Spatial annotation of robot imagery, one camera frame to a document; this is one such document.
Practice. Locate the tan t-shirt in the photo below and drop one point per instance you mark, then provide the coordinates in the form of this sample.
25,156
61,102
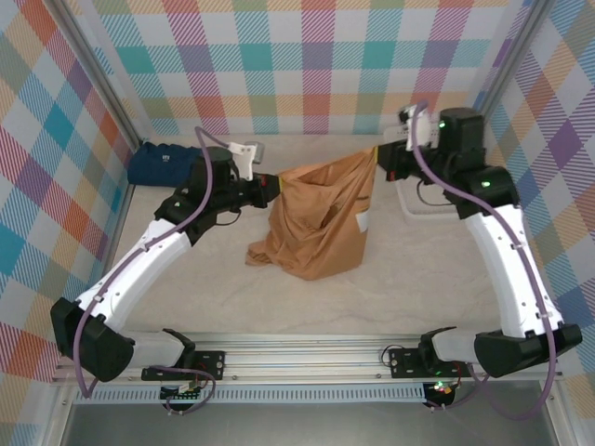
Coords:
325,232

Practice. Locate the white plastic basket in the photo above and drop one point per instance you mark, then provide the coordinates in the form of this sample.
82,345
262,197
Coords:
432,211

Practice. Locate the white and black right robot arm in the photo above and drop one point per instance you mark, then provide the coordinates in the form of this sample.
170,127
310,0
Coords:
506,265

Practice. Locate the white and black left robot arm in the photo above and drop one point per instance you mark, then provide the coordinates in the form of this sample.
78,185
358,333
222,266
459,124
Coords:
139,269

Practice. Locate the navy folded t-shirt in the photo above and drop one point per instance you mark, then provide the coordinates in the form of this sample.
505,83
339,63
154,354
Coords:
149,167

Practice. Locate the green circuit board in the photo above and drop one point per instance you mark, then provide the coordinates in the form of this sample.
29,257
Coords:
183,389

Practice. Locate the grey metal base panel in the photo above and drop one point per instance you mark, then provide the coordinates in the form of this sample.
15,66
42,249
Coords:
302,425

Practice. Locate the circuit board with lit LEDs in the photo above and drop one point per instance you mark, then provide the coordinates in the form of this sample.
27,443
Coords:
441,388

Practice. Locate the aluminium frame post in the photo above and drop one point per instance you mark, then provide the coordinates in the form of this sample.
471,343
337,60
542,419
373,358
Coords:
504,69
97,69

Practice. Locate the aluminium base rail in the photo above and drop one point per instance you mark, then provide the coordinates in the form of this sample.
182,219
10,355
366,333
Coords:
302,358

